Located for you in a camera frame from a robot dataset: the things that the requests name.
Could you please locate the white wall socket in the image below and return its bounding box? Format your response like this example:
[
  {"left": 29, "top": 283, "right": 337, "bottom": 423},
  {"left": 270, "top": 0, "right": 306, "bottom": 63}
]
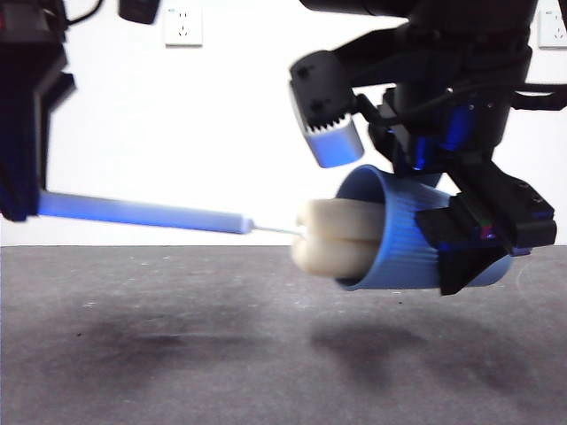
[
  {"left": 164, "top": 6, "right": 204, "bottom": 49},
  {"left": 535, "top": 8, "right": 567, "bottom": 50}
]

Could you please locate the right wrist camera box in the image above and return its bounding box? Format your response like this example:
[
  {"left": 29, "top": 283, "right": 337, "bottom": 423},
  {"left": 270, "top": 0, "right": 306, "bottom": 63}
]
[{"left": 287, "top": 50, "right": 367, "bottom": 169}]

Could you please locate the grey cup brush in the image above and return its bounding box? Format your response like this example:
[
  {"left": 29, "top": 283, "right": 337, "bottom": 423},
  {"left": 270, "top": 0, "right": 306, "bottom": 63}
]
[{"left": 38, "top": 190, "right": 384, "bottom": 282}]

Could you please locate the blue ribbed plastic cup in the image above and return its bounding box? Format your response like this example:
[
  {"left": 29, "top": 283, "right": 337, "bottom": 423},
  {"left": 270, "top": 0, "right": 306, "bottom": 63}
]
[{"left": 334, "top": 164, "right": 515, "bottom": 292}]

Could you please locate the black flat right gripper cable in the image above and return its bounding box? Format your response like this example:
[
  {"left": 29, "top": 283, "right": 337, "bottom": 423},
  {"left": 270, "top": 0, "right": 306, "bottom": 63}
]
[{"left": 511, "top": 79, "right": 567, "bottom": 112}]

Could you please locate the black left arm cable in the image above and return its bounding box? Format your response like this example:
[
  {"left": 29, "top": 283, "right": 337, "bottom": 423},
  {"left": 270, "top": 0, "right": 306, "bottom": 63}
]
[{"left": 64, "top": 0, "right": 106, "bottom": 26}]

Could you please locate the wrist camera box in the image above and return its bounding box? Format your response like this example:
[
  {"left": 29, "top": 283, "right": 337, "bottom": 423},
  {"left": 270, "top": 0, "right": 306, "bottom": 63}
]
[
  {"left": 287, "top": 50, "right": 367, "bottom": 169},
  {"left": 118, "top": 0, "right": 160, "bottom": 26}
]

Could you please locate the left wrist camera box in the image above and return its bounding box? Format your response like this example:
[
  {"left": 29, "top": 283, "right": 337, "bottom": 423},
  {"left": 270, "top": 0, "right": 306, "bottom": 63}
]
[{"left": 118, "top": 0, "right": 160, "bottom": 26}]

